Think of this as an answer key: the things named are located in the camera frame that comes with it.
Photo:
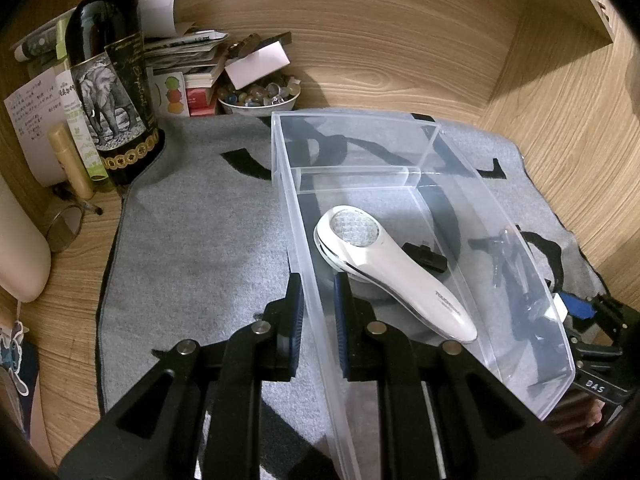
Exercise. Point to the curled white paper sheet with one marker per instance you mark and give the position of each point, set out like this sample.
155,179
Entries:
157,12

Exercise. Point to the green and white tube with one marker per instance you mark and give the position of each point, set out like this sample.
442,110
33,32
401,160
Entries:
75,110

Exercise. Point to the fruit sticker card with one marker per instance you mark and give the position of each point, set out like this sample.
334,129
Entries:
170,95

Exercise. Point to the white bowl of marbles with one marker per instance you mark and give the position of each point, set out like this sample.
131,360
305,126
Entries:
280,106

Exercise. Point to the clear plastic storage box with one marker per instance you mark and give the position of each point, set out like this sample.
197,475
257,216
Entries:
296,220

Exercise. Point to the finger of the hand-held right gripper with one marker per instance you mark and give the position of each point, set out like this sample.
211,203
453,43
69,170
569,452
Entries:
580,308
535,315

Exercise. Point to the small red box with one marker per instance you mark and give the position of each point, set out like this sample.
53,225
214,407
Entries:
200,102

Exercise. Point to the person's right hand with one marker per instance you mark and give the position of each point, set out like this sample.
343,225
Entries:
590,415

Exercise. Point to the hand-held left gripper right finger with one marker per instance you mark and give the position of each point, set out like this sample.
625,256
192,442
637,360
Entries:
341,310

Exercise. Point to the round metal-rimmed mirror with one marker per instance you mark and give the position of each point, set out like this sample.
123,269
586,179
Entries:
65,227

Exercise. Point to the cream cylinder cushion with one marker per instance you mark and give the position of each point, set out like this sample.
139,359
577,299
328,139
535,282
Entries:
25,255

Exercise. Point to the stack of papers and booklets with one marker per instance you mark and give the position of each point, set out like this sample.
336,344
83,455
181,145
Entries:
190,55

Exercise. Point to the handwritten paper note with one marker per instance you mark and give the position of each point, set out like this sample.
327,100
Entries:
35,110

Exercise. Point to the grey mat with black letters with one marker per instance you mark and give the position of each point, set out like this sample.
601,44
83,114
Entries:
200,240

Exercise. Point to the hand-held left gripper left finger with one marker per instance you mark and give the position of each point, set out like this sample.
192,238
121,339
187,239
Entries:
295,310

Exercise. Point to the printed cartoon charm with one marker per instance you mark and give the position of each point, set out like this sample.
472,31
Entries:
12,355

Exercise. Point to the white travel plug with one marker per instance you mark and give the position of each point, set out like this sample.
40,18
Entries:
556,307

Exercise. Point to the dark wine bottle elephant label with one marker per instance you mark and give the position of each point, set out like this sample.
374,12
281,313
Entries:
110,25

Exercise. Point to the rolled printed magazine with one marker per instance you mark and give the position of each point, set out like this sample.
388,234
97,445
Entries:
35,42

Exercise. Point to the blank white card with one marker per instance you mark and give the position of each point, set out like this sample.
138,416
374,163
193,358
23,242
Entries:
260,62

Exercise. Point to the white handheld device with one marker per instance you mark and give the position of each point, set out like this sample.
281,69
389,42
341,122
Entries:
390,270

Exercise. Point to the beige lip balm tube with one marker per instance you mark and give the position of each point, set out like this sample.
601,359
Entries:
67,160

